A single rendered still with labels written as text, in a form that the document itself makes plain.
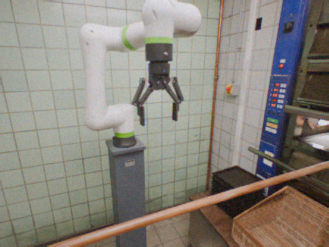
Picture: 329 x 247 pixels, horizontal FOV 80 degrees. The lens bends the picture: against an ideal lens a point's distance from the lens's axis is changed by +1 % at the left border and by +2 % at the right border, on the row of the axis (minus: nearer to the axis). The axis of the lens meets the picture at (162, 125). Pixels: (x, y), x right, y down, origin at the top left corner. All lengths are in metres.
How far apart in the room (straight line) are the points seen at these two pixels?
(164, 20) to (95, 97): 0.54
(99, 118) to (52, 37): 0.88
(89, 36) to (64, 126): 1.00
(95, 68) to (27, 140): 1.06
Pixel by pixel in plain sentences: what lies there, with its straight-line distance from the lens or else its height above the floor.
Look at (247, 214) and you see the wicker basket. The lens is 1.53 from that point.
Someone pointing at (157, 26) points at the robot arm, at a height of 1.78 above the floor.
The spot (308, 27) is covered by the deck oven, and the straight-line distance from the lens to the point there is 1.60.
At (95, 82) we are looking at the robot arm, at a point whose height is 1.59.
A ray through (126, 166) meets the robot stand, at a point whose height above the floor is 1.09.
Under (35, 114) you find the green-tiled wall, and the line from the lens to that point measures 1.82.
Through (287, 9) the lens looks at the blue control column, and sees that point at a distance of 1.68.
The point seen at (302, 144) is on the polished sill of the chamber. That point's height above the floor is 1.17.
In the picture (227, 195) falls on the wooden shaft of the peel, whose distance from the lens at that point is 0.82.
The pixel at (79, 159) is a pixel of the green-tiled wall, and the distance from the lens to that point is 1.93.
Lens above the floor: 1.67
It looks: 17 degrees down
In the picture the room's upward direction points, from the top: straight up
